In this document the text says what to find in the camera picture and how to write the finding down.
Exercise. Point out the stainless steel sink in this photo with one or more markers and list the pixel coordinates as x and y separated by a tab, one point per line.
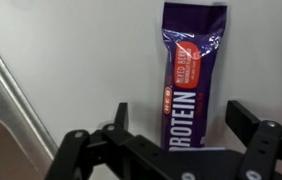
26	147

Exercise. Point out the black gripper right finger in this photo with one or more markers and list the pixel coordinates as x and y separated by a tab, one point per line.
262	139

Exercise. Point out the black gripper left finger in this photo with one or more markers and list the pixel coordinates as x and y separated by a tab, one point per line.
128	157

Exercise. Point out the purple protein snack bar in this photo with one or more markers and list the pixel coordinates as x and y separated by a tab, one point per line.
192	33

